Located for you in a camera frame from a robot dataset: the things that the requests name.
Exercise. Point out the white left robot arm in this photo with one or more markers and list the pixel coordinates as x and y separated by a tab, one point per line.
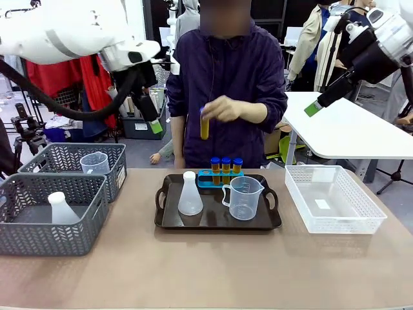
64	32

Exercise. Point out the grey perforated plastic basket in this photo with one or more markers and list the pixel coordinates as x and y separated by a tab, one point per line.
64	155
48	237

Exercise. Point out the translucent plastic measuring cup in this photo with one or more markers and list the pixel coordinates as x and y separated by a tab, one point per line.
93	163
242	200

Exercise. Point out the white round-cornered table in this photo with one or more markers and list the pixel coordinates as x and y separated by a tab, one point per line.
348	132

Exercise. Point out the red hanging garment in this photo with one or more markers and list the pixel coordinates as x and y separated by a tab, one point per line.
93	87

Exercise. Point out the translucent plastic conical flask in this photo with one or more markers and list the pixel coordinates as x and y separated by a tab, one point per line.
190	200
63	211

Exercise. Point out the person in purple jacket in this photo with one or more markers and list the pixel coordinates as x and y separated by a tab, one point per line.
226	64

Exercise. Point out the lime green chair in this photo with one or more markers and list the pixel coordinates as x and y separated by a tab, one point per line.
285	147

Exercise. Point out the dark grey storage bin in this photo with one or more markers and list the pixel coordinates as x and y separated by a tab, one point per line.
142	127

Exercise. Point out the dark brown serving tray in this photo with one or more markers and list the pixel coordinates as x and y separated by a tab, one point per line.
213	221

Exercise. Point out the person's left forearm purple sleeve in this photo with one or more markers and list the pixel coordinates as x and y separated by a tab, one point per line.
276	113

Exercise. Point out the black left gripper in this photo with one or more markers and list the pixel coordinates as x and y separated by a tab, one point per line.
149	108

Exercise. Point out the mannequin in beige coat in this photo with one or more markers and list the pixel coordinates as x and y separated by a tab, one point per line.
311	42

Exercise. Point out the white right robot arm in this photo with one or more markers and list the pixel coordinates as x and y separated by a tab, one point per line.
393	29

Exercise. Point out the black stand tripod legs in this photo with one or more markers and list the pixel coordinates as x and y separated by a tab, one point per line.
395	176

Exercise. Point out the grey hooded mannequin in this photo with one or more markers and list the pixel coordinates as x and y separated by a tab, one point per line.
187	22

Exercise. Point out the black camera tripod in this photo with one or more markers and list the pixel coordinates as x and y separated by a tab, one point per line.
27	135

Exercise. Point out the white perforated plastic basket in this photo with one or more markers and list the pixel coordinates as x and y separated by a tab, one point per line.
322	223

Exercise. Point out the brown cardboard box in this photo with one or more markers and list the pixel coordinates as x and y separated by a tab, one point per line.
272	139

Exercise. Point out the blue test tube rack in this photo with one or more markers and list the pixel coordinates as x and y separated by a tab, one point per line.
206	181

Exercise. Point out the mannequin arm grey sleeve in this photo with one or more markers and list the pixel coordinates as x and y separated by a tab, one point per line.
163	153

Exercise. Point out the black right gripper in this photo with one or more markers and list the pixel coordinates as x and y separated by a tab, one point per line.
337	87

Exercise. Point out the yellow test tube blue cap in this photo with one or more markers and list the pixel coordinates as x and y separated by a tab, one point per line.
215	168
237	166
204	129
226	168

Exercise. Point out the person's left hand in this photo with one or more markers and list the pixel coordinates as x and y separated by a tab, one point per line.
232	108

